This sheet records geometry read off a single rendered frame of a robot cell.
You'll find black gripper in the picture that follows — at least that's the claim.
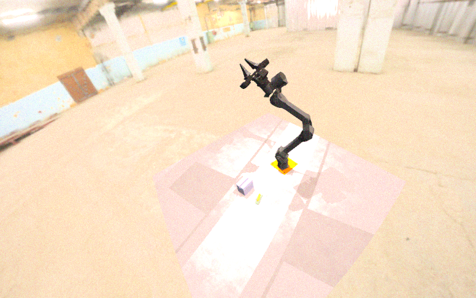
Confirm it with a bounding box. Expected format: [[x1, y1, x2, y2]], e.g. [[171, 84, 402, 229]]
[[239, 58, 269, 89]]

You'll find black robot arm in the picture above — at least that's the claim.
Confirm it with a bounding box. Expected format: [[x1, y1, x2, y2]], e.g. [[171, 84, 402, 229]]
[[254, 68, 314, 170]]

